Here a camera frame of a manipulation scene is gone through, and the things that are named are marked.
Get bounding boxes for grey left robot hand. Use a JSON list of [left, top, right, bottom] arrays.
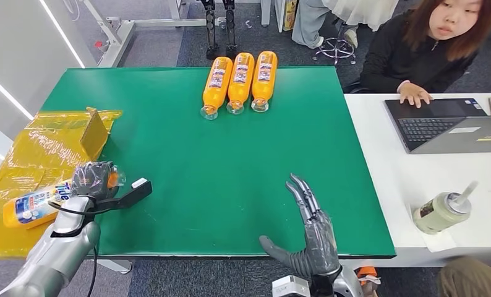
[[70, 161, 121, 202]]

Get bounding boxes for person's hand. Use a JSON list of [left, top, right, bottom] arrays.
[[398, 81, 434, 109]]

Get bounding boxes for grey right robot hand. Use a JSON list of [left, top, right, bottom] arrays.
[[258, 173, 342, 279]]

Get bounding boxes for orange detergent bottle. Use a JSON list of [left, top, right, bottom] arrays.
[[2, 168, 127, 230], [226, 52, 255, 116], [251, 51, 278, 113], [200, 56, 234, 121]]

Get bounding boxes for dark grey laptop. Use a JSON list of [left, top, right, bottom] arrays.
[[385, 97, 491, 155]]

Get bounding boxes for orange and white object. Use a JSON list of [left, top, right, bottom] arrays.
[[355, 266, 383, 297]]

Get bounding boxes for yellow plastic wrapped cardboard box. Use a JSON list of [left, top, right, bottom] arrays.
[[0, 107, 124, 259]]

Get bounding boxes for white desk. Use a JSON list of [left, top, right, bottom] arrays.
[[343, 92, 491, 270]]

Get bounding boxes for chrome stool base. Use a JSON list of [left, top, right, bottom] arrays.
[[312, 22, 357, 66]]

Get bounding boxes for green table mat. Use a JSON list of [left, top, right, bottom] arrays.
[[40, 66, 397, 260]]

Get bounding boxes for white paper napkin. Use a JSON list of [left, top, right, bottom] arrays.
[[406, 204, 458, 253]]

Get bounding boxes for drink cup with straw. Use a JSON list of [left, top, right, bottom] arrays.
[[412, 181, 479, 236]]

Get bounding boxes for person in pale clothes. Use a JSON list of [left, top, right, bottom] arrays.
[[291, 0, 400, 50]]

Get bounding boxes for yellow printed carton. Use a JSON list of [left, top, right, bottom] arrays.
[[282, 0, 299, 32]]

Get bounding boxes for olive brown fabric object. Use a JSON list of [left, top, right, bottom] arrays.
[[437, 257, 491, 297]]

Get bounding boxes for black robot legs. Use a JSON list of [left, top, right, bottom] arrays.
[[200, 0, 239, 61]]

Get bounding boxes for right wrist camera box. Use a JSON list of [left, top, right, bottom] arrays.
[[271, 275, 312, 297]]

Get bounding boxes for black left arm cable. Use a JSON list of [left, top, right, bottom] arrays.
[[48, 195, 107, 297]]

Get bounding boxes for white metal table frame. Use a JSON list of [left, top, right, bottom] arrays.
[[79, 0, 216, 69]]

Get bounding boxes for white furniture post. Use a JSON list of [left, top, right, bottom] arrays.
[[260, 0, 288, 33]]

